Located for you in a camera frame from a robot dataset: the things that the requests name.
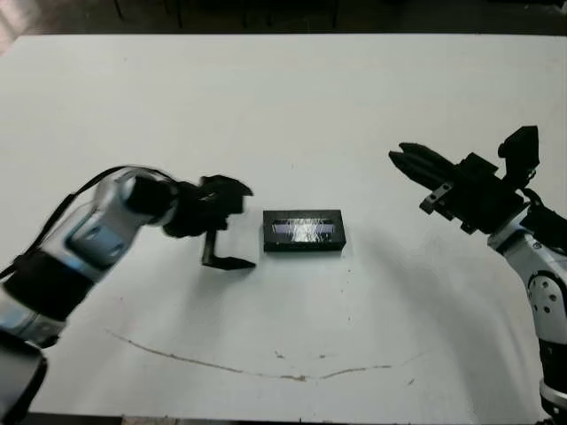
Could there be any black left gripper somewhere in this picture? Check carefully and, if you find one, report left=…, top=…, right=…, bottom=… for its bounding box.
left=162, top=179, right=259, bottom=271

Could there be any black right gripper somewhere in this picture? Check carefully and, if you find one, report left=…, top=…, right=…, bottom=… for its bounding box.
left=387, top=141, right=532, bottom=236

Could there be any black box lid with window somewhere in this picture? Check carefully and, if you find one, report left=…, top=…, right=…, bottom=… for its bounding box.
left=261, top=208, right=347, bottom=254

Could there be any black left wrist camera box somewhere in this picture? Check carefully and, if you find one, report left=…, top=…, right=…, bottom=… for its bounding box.
left=198, top=174, right=255, bottom=199

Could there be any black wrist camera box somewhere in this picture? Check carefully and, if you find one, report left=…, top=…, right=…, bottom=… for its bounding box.
left=198, top=174, right=255, bottom=199
left=497, top=125, right=540, bottom=179

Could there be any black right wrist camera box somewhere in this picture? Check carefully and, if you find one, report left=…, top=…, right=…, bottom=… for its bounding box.
left=497, top=125, right=540, bottom=179

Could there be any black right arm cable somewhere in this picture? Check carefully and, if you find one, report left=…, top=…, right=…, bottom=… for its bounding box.
left=522, top=187, right=562, bottom=220

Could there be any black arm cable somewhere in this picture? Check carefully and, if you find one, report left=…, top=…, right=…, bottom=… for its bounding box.
left=0, top=165, right=156, bottom=280
left=522, top=187, right=562, bottom=220

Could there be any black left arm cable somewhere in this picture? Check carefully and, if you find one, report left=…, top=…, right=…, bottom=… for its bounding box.
left=0, top=165, right=156, bottom=280

